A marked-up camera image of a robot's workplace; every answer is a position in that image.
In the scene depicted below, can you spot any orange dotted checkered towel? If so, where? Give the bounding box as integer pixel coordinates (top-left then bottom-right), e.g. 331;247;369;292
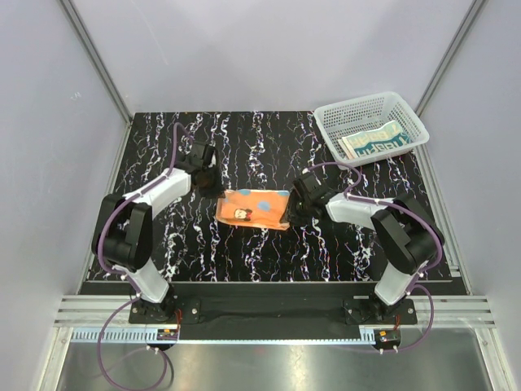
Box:
216;189;290;231

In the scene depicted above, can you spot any rabbit print towel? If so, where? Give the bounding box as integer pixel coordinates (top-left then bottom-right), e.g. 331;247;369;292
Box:
338;121;411;160

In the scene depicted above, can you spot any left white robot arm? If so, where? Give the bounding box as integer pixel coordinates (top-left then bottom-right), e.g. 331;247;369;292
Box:
91;141;224;323

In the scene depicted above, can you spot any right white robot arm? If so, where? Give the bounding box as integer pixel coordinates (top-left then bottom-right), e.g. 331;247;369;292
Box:
281;173;444;324

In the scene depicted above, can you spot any white plastic mesh basket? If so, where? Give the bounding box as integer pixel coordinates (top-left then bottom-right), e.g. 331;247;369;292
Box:
313;91;430;167

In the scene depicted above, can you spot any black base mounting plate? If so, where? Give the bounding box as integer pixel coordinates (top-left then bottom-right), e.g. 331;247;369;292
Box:
128;280;420;327

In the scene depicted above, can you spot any aluminium frame rail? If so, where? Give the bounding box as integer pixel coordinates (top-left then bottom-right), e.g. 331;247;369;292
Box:
54;296;495;345

